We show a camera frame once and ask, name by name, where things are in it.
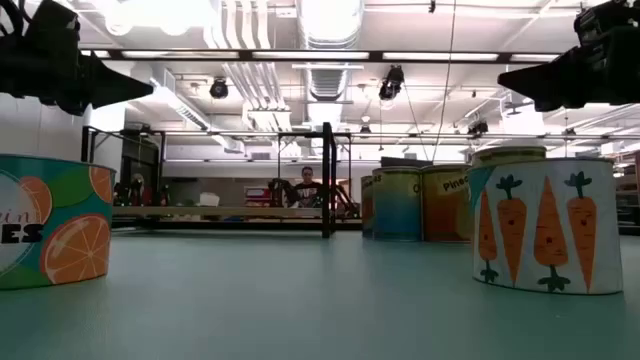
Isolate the short mandarin oranges can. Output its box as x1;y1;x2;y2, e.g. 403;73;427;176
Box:
0;153;117;291

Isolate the black flat monitor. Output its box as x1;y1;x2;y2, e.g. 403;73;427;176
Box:
380;156;432;169

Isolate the black overhead light bar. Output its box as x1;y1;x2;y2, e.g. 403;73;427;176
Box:
79;48;561;64

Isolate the teal table mat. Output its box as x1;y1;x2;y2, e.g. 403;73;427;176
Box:
0;228;640;360

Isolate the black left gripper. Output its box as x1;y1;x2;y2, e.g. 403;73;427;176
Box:
0;27;155;117

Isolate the short white carrots can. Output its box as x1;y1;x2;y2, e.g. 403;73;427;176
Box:
467;157;625;295

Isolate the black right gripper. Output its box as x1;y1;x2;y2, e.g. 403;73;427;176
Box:
497;24;640;112

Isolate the tall green blue cherries can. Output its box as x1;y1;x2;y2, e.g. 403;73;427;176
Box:
372;165;424;243

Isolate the person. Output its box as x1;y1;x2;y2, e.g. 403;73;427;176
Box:
292;166;324;209

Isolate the silver ventilation duct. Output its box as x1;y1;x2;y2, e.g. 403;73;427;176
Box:
297;0;365;104

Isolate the tall pale yellow can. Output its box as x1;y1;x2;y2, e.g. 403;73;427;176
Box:
471;145;548;169

